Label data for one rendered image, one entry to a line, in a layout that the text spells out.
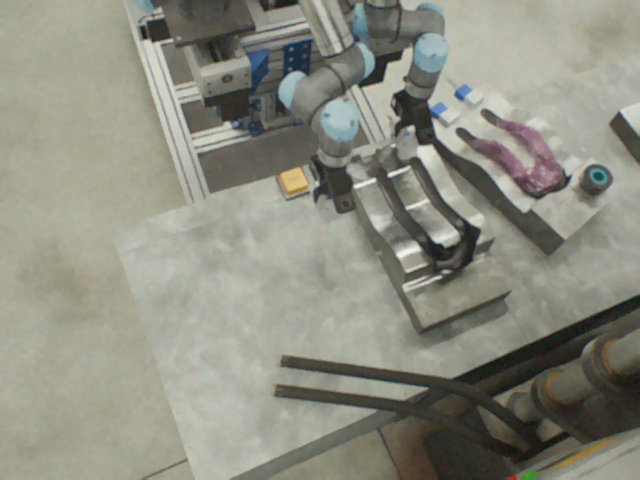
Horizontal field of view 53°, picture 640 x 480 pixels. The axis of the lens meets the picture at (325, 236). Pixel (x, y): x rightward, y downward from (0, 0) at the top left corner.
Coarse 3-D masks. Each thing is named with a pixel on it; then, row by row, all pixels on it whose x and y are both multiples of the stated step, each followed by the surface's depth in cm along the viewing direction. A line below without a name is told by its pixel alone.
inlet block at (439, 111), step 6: (438, 102) 186; (432, 108) 185; (438, 108) 185; (444, 108) 185; (450, 108) 183; (432, 114) 186; (438, 114) 184; (444, 114) 182; (450, 114) 183; (456, 114) 183; (438, 120) 184; (444, 120) 182; (450, 120) 182; (456, 120) 185; (444, 126) 184
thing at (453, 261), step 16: (416, 160) 174; (384, 176) 171; (416, 176) 172; (384, 192) 169; (432, 192) 171; (400, 208) 168; (448, 208) 167; (416, 224) 164; (464, 224) 163; (416, 240) 158; (432, 240) 158; (464, 240) 157; (432, 256) 155; (448, 256) 161; (464, 256) 164; (448, 272) 160
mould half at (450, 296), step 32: (352, 160) 172; (384, 160) 173; (352, 192) 172; (416, 192) 170; (448, 192) 171; (384, 224) 165; (448, 224) 162; (480, 224) 162; (384, 256) 165; (416, 256) 156; (480, 256) 165; (416, 288) 161; (448, 288) 161; (480, 288) 162; (416, 320) 159; (448, 320) 161
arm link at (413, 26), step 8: (416, 8) 153; (424, 8) 151; (432, 8) 150; (440, 8) 152; (408, 16) 149; (416, 16) 149; (424, 16) 149; (432, 16) 149; (440, 16) 150; (408, 24) 149; (416, 24) 149; (424, 24) 149; (432, 24) 148; (440, 24) 149; (400, 32) 150; (408, 32) 149; (416, 32) 149; (424, 32) 147; (432, 32) 147; (440, 32) 148; (400, 40) 152; (408, 40) 151
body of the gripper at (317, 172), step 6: (318, 144) 144; (312, 156) 148; (318, 156) 142; (312, 162) 148; (318, 162) 148; (348, 162) 141; (318, 168) 147; (330, 168) 140; (336, 168) 140; (342, 168) 141; (312, 174) 151; (318, 174) 146; (348, 174) 148; (318, 180) 150; (324, 180) 146; (324, 186) 146; (324, 192) 149
